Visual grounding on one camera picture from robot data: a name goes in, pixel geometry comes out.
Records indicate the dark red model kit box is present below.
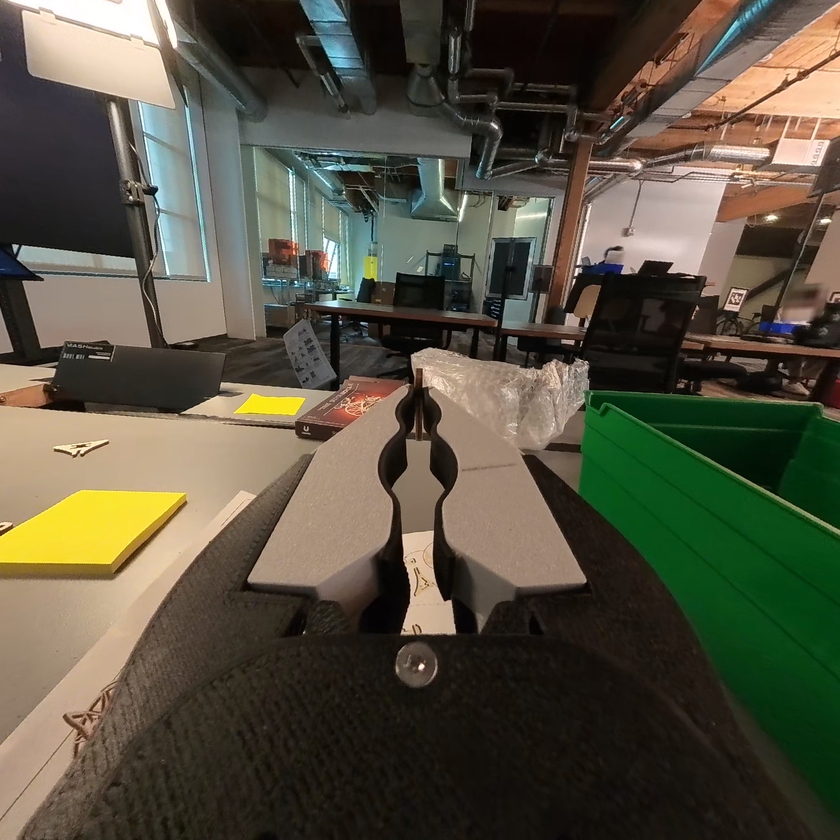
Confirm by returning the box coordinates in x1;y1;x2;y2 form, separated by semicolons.
295;377;411;439

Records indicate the black light stand pole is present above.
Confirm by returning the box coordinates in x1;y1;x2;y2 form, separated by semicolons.
105;98;165;349

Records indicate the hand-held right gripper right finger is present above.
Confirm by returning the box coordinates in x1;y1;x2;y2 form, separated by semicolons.
420;387;588;636

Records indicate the yellow sticky note pad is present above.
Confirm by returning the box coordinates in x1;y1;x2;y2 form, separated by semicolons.
0;490;188;578

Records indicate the LED light panel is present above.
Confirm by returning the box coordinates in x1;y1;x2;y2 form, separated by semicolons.
20;0;179;110

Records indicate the long wooden table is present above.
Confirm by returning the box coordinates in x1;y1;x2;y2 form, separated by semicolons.
305;301;500;392

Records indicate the blue screen on black stand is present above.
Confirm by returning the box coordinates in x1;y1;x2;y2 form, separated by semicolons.
0;244;61;366

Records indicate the white printed leaflet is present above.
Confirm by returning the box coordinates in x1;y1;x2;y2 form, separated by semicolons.
283;320;333;389

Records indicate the black framed display stand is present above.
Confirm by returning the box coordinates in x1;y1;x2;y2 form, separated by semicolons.
487;236;536;342

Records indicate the wooden column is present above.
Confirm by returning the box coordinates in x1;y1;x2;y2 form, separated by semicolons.
546;141;595;309

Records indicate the clear plastic bag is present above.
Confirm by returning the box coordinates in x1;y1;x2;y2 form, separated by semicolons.
412;348;590;452

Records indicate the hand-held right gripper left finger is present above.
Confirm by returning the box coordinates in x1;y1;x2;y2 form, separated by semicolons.
247;386;416;636

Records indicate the green plastic bin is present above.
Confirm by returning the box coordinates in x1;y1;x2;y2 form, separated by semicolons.
579;390;840;772

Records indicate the yellow paper sheet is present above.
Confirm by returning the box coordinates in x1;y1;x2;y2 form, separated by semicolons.
234;394;307;416

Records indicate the white instruction booklet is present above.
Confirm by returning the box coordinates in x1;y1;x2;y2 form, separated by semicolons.
0;489;455;840

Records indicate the silver ventilation duct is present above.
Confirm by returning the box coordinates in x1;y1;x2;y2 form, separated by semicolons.
406;62;508;181

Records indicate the black mesh office chair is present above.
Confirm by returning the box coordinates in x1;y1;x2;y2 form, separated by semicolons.
581;272;707;395

